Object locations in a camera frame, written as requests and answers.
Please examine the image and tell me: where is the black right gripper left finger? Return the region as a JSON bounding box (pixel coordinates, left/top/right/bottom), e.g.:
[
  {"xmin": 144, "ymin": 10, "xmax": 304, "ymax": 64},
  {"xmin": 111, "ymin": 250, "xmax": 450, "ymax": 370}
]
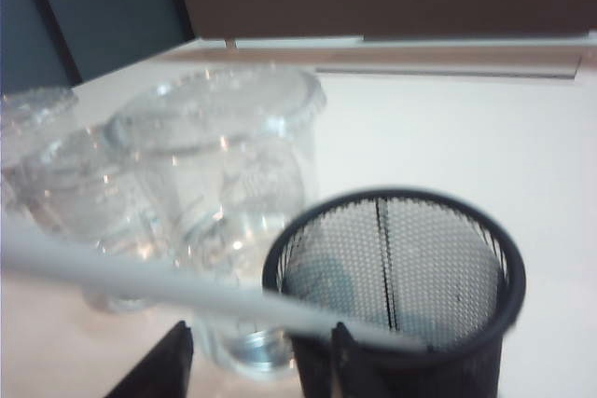
[{"xmin": 104, "ymin": 321, "xmax": 195, "ymax": 398}]

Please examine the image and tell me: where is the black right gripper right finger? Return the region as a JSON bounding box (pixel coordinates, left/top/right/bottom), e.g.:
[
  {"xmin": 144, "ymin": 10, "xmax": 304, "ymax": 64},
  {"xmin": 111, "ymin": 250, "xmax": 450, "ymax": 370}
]
[{"xmin": 329, "ymin": 322, "xmax": 405, "ymax": 398}]

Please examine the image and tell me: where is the white plastic straw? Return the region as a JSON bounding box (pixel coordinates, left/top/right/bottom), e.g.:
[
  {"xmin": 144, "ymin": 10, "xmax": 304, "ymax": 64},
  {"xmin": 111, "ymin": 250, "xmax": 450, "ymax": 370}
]
[{"xmin": 0, "ymin": 225, "xmax": 433, "ymax": 353}]

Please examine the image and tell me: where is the clear plastic cup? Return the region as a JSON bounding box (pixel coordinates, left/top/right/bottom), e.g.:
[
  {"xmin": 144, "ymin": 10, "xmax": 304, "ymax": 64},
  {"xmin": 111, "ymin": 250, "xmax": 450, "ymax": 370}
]
[
  {"xmin": 0, "ymin": 86, "xmax": 155, "ymax": 315},
  {"xmin": 100, "ymin": 64, "xmax": 327, "ymax": 378}
]

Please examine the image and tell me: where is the black mesh pen holder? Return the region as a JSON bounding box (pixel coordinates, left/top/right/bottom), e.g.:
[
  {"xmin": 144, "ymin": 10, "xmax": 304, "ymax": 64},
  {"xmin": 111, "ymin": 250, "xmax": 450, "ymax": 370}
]
[{"xmin": 261, "ymin": 185, "xmax": 527, "ymax": 398}]

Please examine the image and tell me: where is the flat board with black edge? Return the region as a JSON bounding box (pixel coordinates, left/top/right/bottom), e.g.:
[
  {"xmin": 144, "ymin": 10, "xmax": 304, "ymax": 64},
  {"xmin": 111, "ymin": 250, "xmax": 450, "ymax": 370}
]
[{"xmin": 315, "ymin": 48, "xmax": 584, "ymax": 83}]

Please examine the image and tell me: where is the dark blue-grey panel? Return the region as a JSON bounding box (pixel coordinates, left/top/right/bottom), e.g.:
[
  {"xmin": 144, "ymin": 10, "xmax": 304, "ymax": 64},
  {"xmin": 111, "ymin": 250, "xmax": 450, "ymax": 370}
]
[{"xmin": 0, "ymin": 0, "xmax": 197, "ymax": 88}]

